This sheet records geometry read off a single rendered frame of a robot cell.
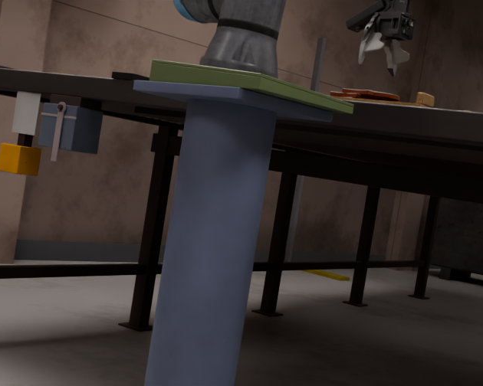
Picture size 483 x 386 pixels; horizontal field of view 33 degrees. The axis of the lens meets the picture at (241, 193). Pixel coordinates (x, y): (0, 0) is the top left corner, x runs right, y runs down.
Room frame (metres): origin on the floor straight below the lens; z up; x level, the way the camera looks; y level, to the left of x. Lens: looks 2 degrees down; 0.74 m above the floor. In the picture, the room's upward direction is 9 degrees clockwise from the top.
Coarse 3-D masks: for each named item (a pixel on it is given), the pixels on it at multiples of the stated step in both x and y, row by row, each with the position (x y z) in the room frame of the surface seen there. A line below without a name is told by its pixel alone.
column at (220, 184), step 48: (192, 96) 1.48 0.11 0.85; (240, 96) 1.37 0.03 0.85; (192, 144) 1.50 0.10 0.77; (240, 144) 1.48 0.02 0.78; (192, 192) 1.49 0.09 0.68; (240, 192) 1.48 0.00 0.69; (192, 240) 1.48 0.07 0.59; (240, 240) 1.49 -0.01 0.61; (192, 288) 1.48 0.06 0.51; (240, 288) 1.51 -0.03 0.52; (192, 336) 1.47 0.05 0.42; (240, 336) 1.53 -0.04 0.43; (144, 384) 1.54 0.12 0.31; (192, 384) 1.47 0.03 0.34
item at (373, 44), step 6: (372, 36) 1.99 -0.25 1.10; (378, 36) 1.98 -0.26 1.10; (366, 42) 1.98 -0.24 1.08; (372, 42) 1.98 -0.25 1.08; (378, 42) 1.97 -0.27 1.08; (360, 48) 1.98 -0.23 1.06; (366, 48) 1.97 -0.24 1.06; (372, 48) 1.96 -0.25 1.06; (378, 48) 1.95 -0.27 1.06; (360, 54) 1.97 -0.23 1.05; (360, 60) 1.97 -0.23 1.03
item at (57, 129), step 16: (64, 96) 2.25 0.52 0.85; (48, 112) 2.26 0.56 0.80; (64, 112) 2.22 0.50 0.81; (80, 112) 2.21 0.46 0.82; (96, 112) 2.26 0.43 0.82; (48, 128) 2.25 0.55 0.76; (64, 128) 2.22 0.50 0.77; (80, 128) 2.22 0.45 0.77; (96, 128) 2.26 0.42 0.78; (48, 144) 2.25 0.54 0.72; (64, 144) 2.21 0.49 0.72; (80, 144) 2.22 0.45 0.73; (96, 144) 2.27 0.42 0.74
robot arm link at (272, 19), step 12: (216, 0) 1.56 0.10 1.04; (228, 0) 1.52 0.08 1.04; (240, 0) 1.50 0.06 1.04; (252, 0) 1.50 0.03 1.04; (264, 0) 1.50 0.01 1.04; (276, 0) 1.51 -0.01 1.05; (216, 12) 1.58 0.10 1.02; (228, 12) 1.51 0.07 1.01; (240, 12) 1.50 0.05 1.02; (252, 12) 1.50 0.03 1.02; (264, 12) 1.50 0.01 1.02; (276, 12) 1.52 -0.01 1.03; (264, 24) 1.51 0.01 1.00; (276, 24) 1.53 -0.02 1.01
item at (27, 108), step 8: (24, 96) 2.36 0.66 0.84; (32, 96) 2.34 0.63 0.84; (40, 96) 2.32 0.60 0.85; (16, 104) 2.38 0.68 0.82; (24, 104) 2.36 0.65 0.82; (32, 104) 2.34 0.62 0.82; (16, 112) 2.38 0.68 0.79; (24, 112) 2.36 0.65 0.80; (32, 112) 2.34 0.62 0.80; (16, 120) 2.37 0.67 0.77; (24, 120) 2.35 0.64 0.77; (32, 120) 2.33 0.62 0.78; (16, 128) 2.37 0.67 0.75; (24, 128) 2.35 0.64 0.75; (32, 128) 2.33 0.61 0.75
